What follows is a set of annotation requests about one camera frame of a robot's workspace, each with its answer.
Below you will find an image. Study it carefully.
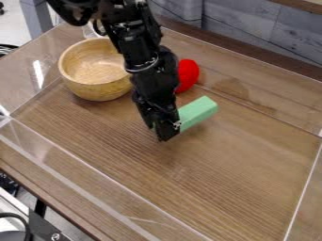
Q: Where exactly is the grey table leg post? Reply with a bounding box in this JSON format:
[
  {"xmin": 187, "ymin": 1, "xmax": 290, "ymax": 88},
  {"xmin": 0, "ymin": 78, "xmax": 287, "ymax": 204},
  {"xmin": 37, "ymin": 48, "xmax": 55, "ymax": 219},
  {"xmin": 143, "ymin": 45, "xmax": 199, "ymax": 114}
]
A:
[{"xmin": 19, "ymin": 0, "xmax": 53, "ymax": 39}]

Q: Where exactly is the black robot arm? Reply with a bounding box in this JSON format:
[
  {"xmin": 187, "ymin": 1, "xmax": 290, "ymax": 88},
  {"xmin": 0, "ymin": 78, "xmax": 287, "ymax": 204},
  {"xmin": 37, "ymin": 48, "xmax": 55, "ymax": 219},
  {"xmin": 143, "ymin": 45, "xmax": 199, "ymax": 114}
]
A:
[{"xmin": 45, "ymin": 0, "xmax": 180, "ymax": 141}]

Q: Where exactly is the clear acrylic tray enclosure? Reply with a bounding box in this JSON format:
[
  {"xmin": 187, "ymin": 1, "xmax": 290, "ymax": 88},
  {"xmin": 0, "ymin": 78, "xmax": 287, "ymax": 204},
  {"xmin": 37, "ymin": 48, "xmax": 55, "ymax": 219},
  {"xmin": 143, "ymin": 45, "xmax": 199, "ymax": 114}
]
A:
[{"xmin": 0, "ymin": 23, "xmax": 322, "ymax": 241}]

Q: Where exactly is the green rectangular block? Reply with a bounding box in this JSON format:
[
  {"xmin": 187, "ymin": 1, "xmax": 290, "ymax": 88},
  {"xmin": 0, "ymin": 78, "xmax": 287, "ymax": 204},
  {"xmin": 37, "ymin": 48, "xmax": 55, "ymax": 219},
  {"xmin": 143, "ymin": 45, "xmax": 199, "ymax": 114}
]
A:
[{"xmin": 176, "ymin": 96, "xmax": 219, "ymax": 133}]

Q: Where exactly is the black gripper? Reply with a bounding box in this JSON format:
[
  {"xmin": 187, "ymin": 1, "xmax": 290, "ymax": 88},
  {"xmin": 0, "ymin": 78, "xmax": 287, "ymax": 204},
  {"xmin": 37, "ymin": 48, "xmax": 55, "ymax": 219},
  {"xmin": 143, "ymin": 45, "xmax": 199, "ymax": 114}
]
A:
[{"xmin": 126, "ymin": 57, "xmax": 182, "ymax": 141}]

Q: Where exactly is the black cable at lower left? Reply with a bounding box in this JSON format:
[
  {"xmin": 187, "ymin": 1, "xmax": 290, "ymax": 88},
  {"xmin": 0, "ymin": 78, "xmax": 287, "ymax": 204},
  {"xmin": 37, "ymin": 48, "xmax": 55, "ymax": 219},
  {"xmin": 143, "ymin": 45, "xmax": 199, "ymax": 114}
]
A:
[{"xmin": 0, "ymin": 212, "xmax": 33, "ymax": 241}]

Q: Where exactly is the light wooden bowl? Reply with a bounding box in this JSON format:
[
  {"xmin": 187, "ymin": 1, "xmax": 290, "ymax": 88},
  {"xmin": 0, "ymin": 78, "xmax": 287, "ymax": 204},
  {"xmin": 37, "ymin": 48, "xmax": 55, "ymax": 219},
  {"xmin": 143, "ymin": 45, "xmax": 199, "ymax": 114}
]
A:
[{"xmin": 57, "ymin": 38, "xmax": 132, "ymax": 102}]

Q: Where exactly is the red knitted toy fruit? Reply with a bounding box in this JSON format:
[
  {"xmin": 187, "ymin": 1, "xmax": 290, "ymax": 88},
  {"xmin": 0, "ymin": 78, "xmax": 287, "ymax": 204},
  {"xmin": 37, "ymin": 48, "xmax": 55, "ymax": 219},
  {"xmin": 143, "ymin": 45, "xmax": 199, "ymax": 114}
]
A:
[{"xmin": 176, "ymin": 59, "xmax": 200, "ymax": 93}]

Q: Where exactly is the black metal bracket lower left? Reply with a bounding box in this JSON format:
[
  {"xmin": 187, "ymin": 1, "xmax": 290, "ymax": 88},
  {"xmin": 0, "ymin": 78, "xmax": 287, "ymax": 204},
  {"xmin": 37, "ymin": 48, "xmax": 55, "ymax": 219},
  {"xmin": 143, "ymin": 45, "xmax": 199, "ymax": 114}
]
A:
[{"xmin": 29, "ymin": 211, "xmax": 72, "ymax": 241}]

